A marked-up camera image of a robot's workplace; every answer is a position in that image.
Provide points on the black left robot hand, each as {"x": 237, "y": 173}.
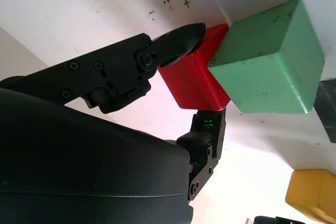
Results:
{"x": 270, "y": 220}

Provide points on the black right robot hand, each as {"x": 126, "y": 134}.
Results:
{"x": 78, "y": 161}

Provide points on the yellow block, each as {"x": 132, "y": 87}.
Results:
{"x": 312, "y": 192}

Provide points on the red block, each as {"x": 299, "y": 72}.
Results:
{"x": 191, "y": 85}

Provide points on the green block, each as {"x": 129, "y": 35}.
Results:
{"x": 270, "y": 77}

